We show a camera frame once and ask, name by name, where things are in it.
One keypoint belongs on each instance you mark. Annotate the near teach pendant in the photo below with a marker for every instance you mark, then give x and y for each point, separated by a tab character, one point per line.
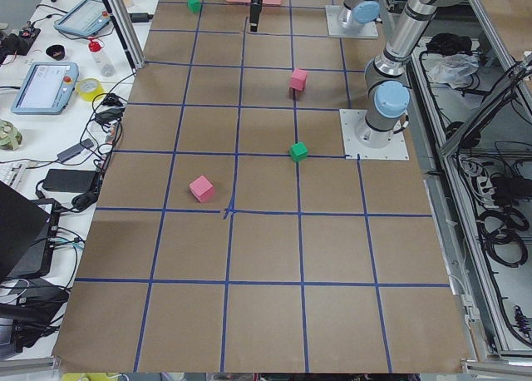
47	88

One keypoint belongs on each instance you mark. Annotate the crumpled white cloth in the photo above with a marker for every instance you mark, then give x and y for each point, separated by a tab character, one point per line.
456	70

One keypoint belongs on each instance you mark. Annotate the green cube by base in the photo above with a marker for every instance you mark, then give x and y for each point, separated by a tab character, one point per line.
298	152

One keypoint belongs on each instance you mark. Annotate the far teach pendant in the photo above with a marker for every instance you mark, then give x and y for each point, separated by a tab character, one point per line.
86	19

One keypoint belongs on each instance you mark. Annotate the pink cube near centre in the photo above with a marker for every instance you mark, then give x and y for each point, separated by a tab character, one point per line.
298	79

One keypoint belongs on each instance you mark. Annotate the black power adapter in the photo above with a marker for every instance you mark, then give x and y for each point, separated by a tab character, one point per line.
73	181

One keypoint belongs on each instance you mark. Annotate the small black bowl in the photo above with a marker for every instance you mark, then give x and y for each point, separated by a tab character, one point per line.
56	52

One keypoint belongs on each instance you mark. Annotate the pink cube near edge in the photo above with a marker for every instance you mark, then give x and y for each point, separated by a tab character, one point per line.
202	189

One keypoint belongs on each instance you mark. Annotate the teach pendant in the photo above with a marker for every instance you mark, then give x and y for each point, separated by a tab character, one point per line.
47	88
86	19

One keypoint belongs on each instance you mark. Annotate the clear squeeze bottle red cap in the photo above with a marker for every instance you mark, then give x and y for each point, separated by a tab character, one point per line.
102	61

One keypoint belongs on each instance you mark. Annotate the yellow tape roll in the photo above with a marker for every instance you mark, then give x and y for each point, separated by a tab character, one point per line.
90	89

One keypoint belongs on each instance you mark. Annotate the green cube near bin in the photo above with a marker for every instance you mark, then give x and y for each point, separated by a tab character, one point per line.
194	5

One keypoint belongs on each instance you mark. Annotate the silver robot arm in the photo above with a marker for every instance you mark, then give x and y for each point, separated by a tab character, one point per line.
388	97
354	13

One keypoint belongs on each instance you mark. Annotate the black laptop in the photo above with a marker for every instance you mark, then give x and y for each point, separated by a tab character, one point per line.
21	223

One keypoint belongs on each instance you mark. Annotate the aluminium frame post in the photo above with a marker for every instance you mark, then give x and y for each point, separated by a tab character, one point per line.
126	33

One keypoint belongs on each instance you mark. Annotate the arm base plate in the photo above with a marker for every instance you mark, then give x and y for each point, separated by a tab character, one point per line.
367	31
360	142

